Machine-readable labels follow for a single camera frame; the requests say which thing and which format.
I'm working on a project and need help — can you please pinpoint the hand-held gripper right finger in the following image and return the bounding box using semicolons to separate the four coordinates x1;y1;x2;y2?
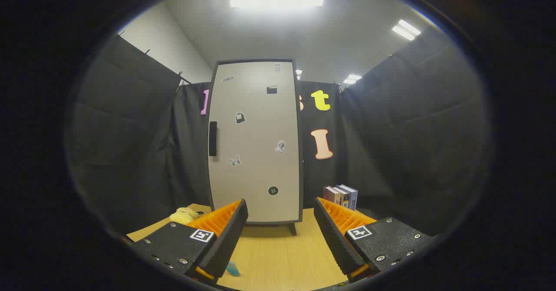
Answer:
314;197;436;283

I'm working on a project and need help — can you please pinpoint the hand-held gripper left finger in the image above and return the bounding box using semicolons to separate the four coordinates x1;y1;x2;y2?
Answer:
130;198;249;287

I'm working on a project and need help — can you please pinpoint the light grey cabinet door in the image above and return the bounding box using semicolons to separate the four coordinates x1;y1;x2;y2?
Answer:
208;61;301;223

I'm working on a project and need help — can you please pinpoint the beige cover book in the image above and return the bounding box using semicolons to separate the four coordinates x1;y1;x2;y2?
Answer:
333;186;349;208

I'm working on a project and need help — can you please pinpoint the mauve cover book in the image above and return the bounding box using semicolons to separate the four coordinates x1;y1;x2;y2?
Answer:
323;186;341;205

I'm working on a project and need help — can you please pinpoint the yellow plush toy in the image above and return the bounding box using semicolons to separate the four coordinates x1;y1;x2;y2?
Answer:
169;207;200;225

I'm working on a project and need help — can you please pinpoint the dark grey cabinet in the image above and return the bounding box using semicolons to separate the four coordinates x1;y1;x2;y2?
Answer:
205;59;304;236

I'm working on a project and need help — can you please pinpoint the black backdrop cloth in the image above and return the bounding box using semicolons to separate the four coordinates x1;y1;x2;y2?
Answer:
65;26;493;239

